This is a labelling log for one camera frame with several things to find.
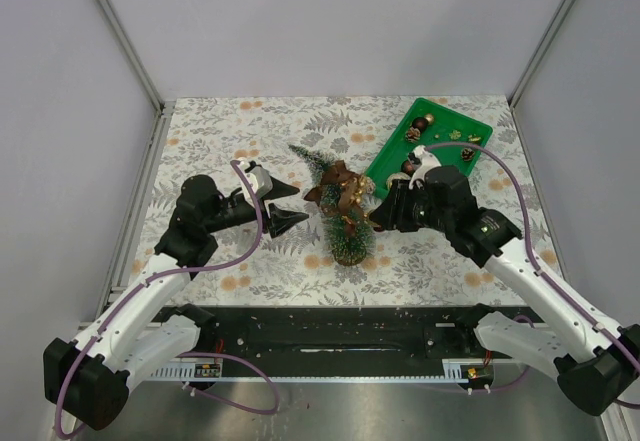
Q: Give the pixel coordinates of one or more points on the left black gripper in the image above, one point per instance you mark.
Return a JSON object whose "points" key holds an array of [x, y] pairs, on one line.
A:
{"points": [[279, 219]]}

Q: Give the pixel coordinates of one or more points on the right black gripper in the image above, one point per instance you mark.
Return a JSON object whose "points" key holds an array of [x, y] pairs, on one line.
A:
{"points": [[392, 213]]}

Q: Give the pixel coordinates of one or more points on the small green christmas tree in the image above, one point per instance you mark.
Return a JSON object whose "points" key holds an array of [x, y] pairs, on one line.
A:
{"points": [[345, 251]]}

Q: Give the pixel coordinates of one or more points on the silver striped bauble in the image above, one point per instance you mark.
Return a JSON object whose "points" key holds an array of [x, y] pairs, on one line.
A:
{"points": [[396, 176]]}

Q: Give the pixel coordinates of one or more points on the grey metallic ornament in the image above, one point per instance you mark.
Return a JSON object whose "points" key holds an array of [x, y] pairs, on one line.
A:
{"points": [[245, 240]]}

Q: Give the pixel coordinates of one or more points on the brown ribbon bow cluster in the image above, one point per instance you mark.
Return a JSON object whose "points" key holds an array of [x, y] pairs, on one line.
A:
{"points": [[339, 193]]}

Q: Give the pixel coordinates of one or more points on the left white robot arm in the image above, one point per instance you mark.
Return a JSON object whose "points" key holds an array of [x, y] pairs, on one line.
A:
{"points": [[92, 376]]}

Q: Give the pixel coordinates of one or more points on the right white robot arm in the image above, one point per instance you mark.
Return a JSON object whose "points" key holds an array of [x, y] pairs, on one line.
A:
{"points": [[591, 356]]}

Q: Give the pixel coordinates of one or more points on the brown faceted bauble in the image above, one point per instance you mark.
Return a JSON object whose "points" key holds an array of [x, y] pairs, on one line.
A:
{"points": [[407, 167]]}

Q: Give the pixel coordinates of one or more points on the floral patterned table mat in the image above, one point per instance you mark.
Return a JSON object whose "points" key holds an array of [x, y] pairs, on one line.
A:
{"points": [[323, 147]]}

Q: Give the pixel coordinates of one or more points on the dark brown matte bauble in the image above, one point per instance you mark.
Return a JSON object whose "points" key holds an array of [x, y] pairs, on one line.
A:
{"points": [[420, 123]]}

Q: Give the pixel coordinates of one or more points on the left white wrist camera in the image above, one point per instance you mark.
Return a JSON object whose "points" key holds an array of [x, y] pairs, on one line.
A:
{"points": [[258, 178]]}

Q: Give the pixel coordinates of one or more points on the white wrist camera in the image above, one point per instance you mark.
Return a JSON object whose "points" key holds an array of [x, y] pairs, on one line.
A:
{"points": [[258, 178], [423, 161]]}

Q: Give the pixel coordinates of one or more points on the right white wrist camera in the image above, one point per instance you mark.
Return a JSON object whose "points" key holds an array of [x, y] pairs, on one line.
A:
{"points": [[423, 161]]}

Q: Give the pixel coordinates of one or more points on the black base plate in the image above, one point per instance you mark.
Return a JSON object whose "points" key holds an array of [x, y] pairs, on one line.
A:
{"points": [[357, 333]]}

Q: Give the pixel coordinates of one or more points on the white slotted cable duct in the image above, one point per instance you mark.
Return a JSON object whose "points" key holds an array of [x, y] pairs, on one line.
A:
{"points": [[311, 370]]}

